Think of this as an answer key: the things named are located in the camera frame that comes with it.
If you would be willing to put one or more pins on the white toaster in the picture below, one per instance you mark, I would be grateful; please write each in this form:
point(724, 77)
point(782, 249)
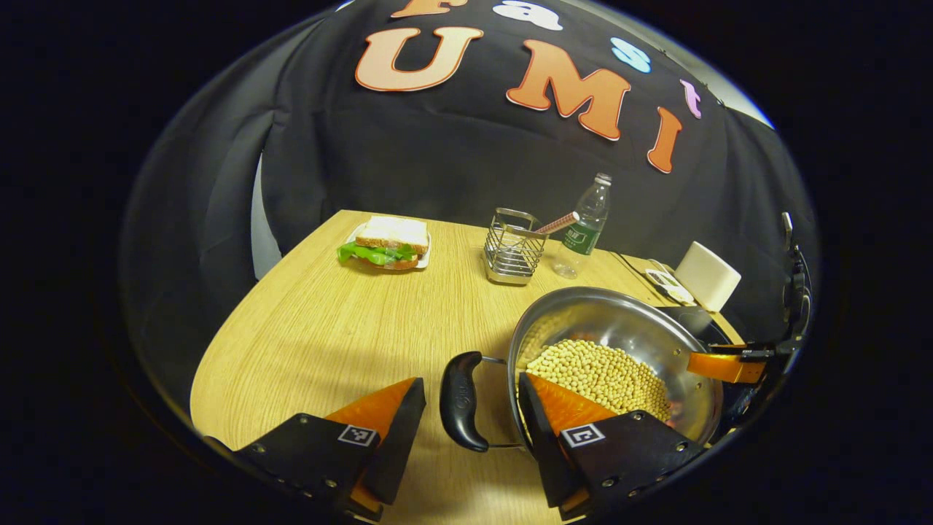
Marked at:
point(707, 277)

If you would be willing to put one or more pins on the sandwich with lettuce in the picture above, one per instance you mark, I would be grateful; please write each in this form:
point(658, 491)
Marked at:
point(390, 235)

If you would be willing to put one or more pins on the red striped straw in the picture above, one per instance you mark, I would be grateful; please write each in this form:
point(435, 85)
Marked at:
point(557, 223)

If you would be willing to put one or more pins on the soybeans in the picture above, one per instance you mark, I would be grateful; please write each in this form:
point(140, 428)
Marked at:
point(605, 372)

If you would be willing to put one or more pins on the small white plate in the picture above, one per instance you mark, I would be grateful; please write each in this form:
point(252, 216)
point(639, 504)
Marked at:
point(426, 255)

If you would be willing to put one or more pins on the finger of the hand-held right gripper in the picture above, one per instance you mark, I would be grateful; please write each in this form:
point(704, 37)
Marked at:
point(725, 367)

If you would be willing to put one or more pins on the white divided dish of beans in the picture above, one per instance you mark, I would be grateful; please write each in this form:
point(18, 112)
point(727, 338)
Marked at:
point(667, 281)

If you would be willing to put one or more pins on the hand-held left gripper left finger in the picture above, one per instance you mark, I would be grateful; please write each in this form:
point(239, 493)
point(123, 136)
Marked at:
point(401, 437)

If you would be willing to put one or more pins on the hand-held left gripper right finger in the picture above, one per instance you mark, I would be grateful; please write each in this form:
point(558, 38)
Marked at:
point(539, 445)

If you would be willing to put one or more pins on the black backdrop cloth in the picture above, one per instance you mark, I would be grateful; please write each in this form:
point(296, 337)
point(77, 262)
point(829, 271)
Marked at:
point(452, 160)

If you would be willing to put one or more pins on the clear plastic water bottle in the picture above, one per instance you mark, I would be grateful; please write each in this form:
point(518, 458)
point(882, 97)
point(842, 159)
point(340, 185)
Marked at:
point(583, 237)

